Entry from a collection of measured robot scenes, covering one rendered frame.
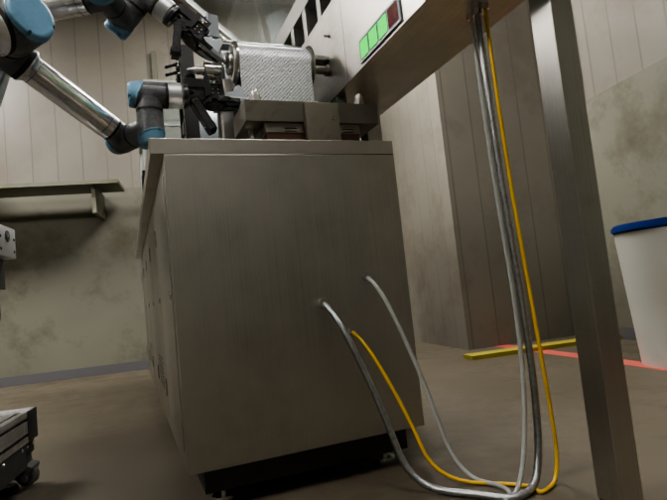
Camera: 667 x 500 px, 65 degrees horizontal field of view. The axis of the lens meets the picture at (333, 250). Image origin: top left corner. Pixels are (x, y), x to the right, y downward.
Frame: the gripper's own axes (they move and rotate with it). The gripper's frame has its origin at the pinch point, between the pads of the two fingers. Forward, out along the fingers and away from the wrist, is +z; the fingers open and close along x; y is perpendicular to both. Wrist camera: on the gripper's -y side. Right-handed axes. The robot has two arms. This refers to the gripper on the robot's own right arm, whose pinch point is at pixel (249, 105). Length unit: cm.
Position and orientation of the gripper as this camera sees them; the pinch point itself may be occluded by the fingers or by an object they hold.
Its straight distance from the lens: 172.1
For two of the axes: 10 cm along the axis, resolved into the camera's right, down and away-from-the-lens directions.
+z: 9.3, -0.7, 3.7
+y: -1.0, -9.9, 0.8
